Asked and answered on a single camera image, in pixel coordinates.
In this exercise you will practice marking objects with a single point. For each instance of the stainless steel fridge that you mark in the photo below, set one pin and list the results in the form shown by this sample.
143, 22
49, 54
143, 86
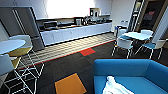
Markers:
23, 26

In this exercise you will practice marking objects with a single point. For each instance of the white chair blue seat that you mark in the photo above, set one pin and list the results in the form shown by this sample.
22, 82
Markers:
154, 45

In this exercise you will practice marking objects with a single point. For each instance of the white kitchen counter cabinets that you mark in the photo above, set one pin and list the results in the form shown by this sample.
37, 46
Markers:
73, 33

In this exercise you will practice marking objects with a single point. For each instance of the white round dining table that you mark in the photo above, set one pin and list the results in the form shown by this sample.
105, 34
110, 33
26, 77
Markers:
137, 35

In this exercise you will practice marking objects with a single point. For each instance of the black framed picture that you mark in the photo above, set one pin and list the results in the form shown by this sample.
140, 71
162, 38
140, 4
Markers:
94, 12

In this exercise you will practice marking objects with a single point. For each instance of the blue sofa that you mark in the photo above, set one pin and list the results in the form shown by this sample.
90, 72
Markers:
140, 75

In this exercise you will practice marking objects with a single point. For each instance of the white kitchen wall cabinets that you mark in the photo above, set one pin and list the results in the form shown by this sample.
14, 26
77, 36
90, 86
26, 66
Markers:
73, 8

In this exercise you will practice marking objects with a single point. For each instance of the narrow wooden framed door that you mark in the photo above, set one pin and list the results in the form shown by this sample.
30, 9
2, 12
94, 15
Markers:
151, 15

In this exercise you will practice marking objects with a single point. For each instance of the yellow stool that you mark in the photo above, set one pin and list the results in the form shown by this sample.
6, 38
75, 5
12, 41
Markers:
20, 51

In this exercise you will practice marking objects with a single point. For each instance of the black microwave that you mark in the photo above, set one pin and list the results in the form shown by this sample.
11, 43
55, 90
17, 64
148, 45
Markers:
50, 25

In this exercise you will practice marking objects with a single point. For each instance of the black coffee machine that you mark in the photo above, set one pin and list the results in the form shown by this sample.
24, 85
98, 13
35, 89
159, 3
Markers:
78, 21

